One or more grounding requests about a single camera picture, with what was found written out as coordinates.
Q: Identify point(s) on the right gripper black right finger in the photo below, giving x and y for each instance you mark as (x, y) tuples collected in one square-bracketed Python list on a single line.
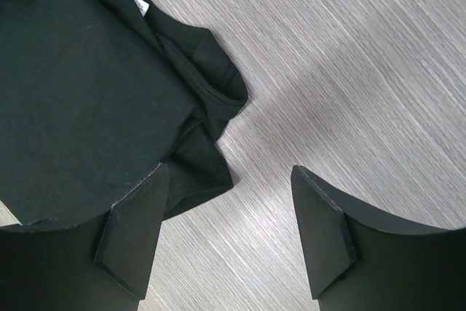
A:
[(359, 257)]

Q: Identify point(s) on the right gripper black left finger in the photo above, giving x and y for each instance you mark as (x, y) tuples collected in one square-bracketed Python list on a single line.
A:
[(96, 257)]

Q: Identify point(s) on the black floral t shirt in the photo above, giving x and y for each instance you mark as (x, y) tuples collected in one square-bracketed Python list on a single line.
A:
[(96, 93)]

